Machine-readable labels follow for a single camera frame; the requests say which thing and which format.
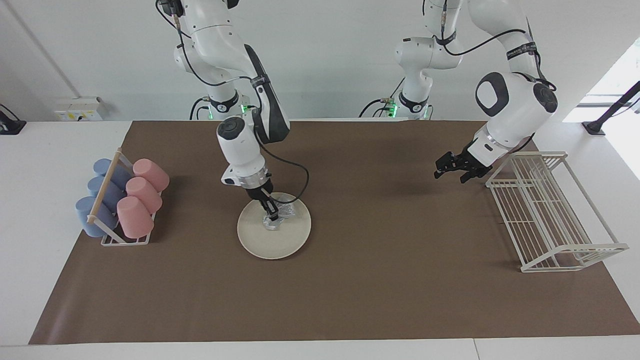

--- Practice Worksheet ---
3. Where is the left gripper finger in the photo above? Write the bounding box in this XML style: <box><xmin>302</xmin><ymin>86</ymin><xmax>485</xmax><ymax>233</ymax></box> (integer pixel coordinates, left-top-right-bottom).
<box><xmin>433</xmin><ymin>151</ymin><xmax>468</xmax><ymax>180</ymax></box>
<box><xmin>459</xmin><ymin>168</ymin><xmax>488</xmax><ymax>185</ymax></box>

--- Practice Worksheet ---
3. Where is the silver mesh sponge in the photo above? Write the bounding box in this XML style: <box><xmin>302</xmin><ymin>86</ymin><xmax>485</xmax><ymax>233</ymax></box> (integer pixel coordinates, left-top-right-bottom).
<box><xmin>260</xmin><ymin>201</ymin><xmax>297</xmax><ymax>232</ymax></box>

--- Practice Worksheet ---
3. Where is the cream round plate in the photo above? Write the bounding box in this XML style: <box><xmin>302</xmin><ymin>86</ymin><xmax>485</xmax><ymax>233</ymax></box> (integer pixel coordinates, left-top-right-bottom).
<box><xmin>237</xmin><ymin>192</ymin><xmax>312</xmax><ymax>260</ymax></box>

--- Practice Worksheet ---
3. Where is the pink plastic cup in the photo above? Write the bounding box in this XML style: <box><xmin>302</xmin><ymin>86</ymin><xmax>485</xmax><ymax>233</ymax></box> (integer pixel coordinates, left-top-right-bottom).
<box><xmin>132</xmin><ymin>158</ymin><xmax>171</xmax><ymax>193</ymax></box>
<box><xmin>125</xmin><ymin>176</ymin><xmax>164</xmax><ymax>215</ymax></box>
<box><xmin>116</xmin><ymin>195</ymin><xmax>155</xmax><ymax>240</ymax></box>

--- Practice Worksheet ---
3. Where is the brown paper table mat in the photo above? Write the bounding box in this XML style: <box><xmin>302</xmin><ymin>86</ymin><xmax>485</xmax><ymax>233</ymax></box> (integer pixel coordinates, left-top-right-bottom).
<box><xmin>28</xmin><ymin>120</ymin><xmax>640</xmax><ymax>346</ymax></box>

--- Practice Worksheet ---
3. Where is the black angled stand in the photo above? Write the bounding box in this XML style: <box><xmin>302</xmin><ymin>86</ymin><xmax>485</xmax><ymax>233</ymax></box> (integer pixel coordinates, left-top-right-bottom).
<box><xmin>581</xmin><ymin>80</ymin><xmax>640</xmax><ymax>136</ymax></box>

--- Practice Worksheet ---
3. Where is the cup rack with wooden bar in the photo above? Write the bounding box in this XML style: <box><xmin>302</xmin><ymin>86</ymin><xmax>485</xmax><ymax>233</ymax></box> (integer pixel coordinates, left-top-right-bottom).
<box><xmin>86</xmin><ymin>147</ymin><xmax>164</xmax><ymax>247</ymax></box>

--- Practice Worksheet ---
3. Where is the blue plastic cup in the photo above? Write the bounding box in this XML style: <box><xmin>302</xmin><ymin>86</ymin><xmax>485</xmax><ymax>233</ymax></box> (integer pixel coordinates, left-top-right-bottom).
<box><xmin>93</xmin><ymin>158</ymin><xmax>134</xmax><ymax>189</ymax></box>
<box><xmin>87</xmin><ymin>176</ymin><xmax>127</xmax><ymax>207</ymax></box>
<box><xmin>75</xmin><ymin>196</ymin><xmax>122</xmax><ymax>238</ymax></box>

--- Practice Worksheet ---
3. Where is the black desk clamp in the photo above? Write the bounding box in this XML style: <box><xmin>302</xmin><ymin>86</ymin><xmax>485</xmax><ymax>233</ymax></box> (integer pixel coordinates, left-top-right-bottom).
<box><xmin>0</xmin><ymin>103</ymin><xmax>27</xmax><ymax>136</ymax></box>

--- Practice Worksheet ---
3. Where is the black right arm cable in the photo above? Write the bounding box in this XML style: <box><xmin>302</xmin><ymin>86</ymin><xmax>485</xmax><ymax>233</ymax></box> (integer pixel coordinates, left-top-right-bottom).
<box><xmin>156</xmin><ymin>0</ymin><xmax>310</xmax><ymax>205</ymax></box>

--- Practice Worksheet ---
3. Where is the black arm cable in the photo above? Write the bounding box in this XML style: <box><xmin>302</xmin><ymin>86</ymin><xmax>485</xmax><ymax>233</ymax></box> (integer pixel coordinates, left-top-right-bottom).
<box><xmin>423</xmin><ymin>0</ymin><xmax>557</xmax><ymax>92</ymax></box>
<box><xmin>156</xmin><ymin>0</ymin><xmax>310</xmax><ymax>205</ymax></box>

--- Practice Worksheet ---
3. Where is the white wire dish rack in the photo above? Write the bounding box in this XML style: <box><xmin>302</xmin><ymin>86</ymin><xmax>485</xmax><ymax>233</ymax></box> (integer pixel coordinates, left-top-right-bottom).
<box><xmin>485</xmin><ymin>151</ymin><xmax>630</xmax><ymax>274</ymax></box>

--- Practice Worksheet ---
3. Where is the black base cable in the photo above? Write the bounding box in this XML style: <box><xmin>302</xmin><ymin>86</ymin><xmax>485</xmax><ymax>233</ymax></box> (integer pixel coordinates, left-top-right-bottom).
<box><xmin>188</xmin><ymin>96</ymin><xmax>212</xmax><ymax>121</ymax></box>
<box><xmin>358</xmin><ymin>77</ymin><xmax>406</xmax><ymax>119</ymax></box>

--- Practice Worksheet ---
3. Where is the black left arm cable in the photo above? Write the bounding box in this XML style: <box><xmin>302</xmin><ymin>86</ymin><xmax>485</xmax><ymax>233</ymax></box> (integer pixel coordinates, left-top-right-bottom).
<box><xmin>423</xmin><ymin>0</ymin><xmax>557</xmax><ymax>92</ymax></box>

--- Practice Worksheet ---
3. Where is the white wall socket box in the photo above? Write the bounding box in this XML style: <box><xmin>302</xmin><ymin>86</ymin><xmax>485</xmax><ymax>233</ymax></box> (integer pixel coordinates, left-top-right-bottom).
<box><xmin>53</xmin><ymin>96</ymin><xmax>105</xmax><ymax>122</ymax></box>

